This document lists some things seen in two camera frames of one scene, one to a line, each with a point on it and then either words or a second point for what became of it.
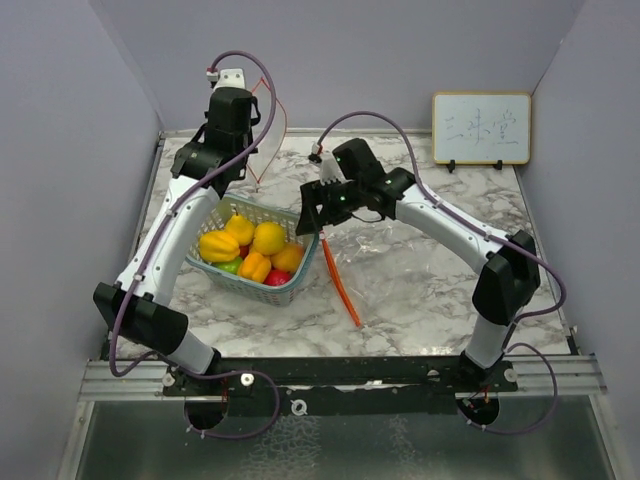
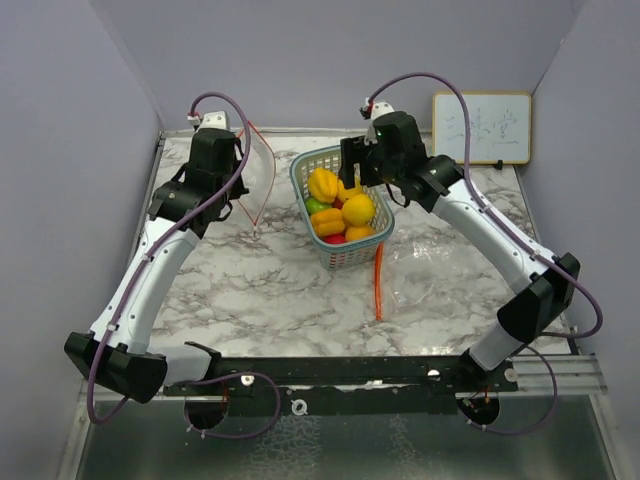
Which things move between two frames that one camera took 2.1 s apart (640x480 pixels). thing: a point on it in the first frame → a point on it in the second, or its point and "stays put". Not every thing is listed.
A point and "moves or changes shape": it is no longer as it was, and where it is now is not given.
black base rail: (348, 386) stays put
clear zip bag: (260, 161) → (260, 177)
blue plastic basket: (255, 212) → (346, 224)
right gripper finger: (313, 195) → (354, 150)
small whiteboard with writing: (481, 128) stays put
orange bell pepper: (254, 267) moves or changes shape
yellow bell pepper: (218, 246) moves or changes shape
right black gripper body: (347, 198) → (381, 171)
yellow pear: (241, 228) moves or changes shape
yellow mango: (289, 258) → (358, 232)
